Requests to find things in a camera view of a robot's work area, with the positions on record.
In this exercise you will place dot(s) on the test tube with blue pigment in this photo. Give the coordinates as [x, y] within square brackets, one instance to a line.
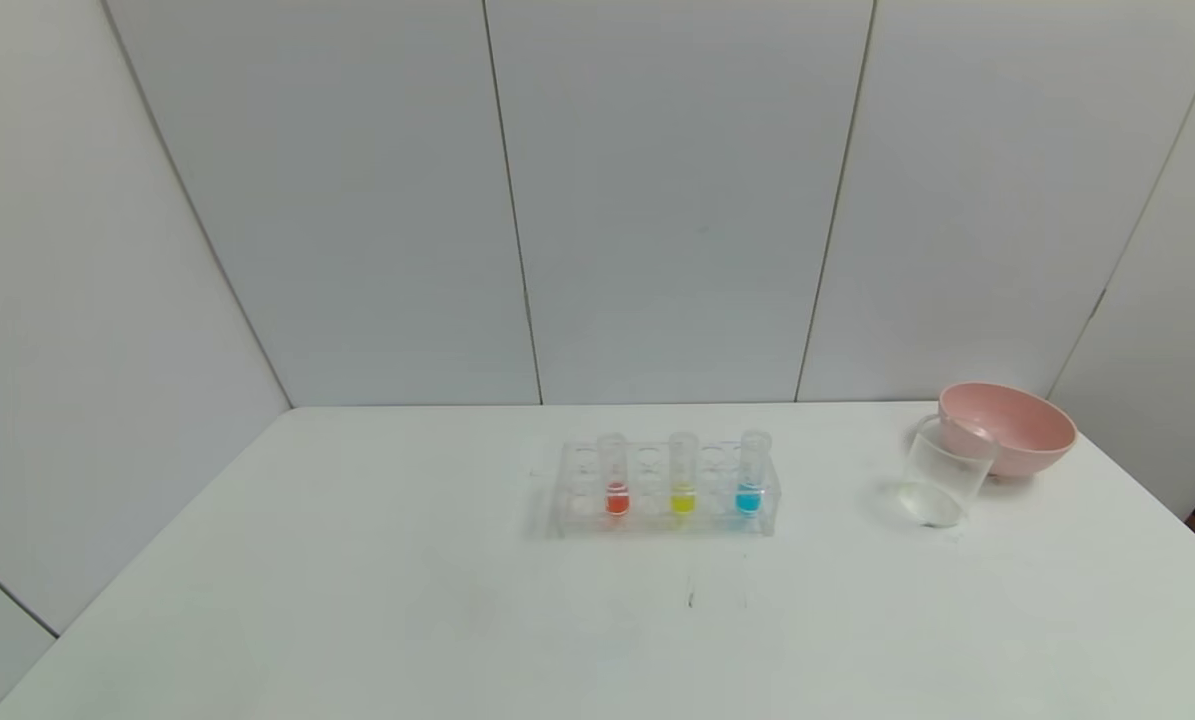
[749, 497]

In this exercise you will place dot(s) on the pink bowl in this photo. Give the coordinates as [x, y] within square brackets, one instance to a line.
[1032, 430]

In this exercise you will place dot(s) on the clear plastic beaker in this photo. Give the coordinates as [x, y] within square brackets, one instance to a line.
[942, 480]

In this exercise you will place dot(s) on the test tube with yellow pigment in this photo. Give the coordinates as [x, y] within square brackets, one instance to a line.
[683, 497]

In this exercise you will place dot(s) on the test tube with red pigment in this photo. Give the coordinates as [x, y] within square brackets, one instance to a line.
[615, 495]

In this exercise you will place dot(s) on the clear plastic test tube rack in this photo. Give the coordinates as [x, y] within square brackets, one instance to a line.
[717, 503]

